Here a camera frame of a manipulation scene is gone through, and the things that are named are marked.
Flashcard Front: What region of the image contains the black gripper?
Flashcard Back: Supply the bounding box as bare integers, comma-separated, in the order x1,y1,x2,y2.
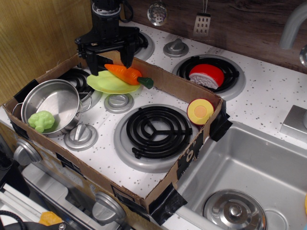
75,11,140,76

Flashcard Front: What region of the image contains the orange toy carrot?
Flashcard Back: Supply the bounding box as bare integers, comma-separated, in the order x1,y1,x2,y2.
105,64,154,89

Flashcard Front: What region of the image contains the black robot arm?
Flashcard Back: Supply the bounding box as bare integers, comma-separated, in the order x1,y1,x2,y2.
75,0,140,76

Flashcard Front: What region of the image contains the light green plastic plate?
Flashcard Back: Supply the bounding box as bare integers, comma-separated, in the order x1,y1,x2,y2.
87,70,140,94

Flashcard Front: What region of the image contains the back left black burner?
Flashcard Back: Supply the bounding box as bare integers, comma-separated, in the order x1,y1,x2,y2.
134,32,155,61

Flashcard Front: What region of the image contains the black burner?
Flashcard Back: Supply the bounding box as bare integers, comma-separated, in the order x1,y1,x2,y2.
59,68,103,109
172,55,246,101
134,32,155,61
114,104,199,173

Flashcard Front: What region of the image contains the brown cardboard fence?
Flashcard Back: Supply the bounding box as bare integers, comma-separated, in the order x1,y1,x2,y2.
4,58,223,229

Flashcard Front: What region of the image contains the front left black burner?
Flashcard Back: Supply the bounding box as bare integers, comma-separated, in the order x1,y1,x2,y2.
59,68,103,109

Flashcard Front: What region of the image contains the silver stove knob centre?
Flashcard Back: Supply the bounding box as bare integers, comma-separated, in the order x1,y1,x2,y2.
104,93,134,114

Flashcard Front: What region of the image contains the silver stove knob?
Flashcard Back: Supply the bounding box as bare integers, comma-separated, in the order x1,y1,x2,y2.
64,123,98,151
104,93,134,114
163,38,189,58

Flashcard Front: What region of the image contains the hanging silver slotted spoon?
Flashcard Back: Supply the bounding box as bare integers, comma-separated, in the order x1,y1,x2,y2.
147,0,168,26

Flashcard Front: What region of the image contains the silver metal pot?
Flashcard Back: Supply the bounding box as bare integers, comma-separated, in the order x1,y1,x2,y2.
21,79,92,137

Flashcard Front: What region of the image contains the silver stove knob back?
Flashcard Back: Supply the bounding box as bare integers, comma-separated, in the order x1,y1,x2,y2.
163,38,189,58

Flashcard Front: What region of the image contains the silver stove knob front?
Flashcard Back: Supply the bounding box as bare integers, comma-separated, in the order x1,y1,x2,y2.
64,123,98,151

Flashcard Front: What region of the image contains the green toy broccoli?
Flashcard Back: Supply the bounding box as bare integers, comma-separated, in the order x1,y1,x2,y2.
28,111,55,133

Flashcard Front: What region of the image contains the front right black burner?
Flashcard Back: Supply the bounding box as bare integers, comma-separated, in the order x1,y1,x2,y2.
114,104,199,173

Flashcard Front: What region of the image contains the hanging silver spatula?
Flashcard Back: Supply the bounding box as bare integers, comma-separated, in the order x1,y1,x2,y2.
193,0,211,37

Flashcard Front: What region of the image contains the red toy cheese wedge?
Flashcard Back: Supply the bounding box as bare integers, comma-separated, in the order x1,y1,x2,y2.
189,64,225,89

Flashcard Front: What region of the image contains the yellow red toy fruit half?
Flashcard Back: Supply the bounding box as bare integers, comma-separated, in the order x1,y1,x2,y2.
187,98,214,126

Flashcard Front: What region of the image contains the back right black burner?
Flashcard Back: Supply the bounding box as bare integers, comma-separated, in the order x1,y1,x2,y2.
172,55,246,101

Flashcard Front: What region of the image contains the silver oven knob left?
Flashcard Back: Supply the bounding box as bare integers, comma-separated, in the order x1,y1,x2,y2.
13,138,42,166

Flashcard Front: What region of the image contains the silver oven knob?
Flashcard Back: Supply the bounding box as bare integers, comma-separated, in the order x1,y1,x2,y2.
92,192,126,225
13,138,42,166

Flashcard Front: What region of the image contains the silver oven knob right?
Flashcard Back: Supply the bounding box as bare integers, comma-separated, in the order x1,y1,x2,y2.
92,192,126,225

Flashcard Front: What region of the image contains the yellow toy piece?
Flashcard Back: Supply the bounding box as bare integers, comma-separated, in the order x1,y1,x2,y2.
38,211,63,226

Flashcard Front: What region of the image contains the grey toy faucet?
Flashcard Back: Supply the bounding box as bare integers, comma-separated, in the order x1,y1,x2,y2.
279,1,307,49

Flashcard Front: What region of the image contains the silver pot lid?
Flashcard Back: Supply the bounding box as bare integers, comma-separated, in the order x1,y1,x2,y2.
202,189,267,230

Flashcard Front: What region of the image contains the silver sink basin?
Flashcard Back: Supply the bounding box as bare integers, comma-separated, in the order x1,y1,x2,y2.
177,121,307,230

